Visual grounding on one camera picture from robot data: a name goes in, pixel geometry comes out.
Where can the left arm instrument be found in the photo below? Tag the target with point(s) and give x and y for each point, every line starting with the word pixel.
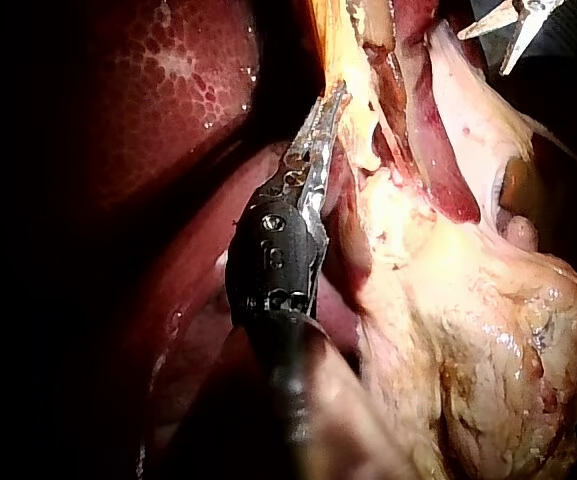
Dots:
pixel 273 260

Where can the left arm instrument jaw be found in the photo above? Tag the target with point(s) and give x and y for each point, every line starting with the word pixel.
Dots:
pixel 329 150
pixel 310 130

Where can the right arm instrument jaw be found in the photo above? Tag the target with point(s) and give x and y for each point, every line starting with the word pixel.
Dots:
pixel 525 35
pixel 490 21

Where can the gallbladder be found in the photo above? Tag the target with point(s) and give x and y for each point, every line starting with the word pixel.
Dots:
pixel 348 75

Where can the dark left arm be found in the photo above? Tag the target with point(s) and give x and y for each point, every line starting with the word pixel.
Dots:
pixel 278 400

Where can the thin tube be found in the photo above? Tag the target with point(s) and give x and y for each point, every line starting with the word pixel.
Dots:
pixel 393 100
pixel 378 22

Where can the dark red liver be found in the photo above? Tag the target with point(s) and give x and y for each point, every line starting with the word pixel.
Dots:
pixel 178 100

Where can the pale fatty tissue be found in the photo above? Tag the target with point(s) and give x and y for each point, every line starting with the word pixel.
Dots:
pixel 468 310

